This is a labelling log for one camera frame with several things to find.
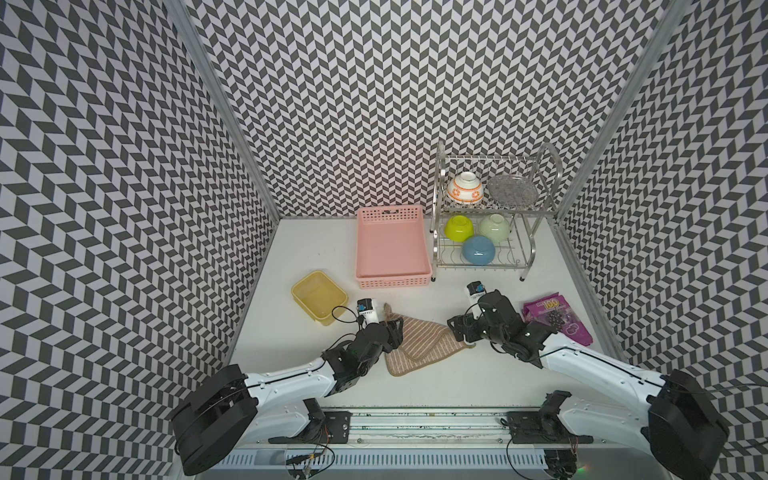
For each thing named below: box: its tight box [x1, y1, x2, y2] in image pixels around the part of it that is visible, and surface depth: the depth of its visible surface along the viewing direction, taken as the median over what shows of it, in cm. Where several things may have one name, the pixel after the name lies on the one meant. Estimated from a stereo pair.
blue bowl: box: [462, 235, 496, 266], surface depth 102 cm
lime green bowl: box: [444, 215, 475, 243], surface depth 107 cm
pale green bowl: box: [479, 213, 510, 242], surface depth 106 cm
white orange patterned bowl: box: [446, 171, 484, 204], surface depth 86 cm
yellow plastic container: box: [291, 270, 349, 326], surface depth 93 cm
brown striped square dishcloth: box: [383, 303, 476, 377], surface depth 86 cm
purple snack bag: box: [522, 292, 593, 347], surface depth 89 cm
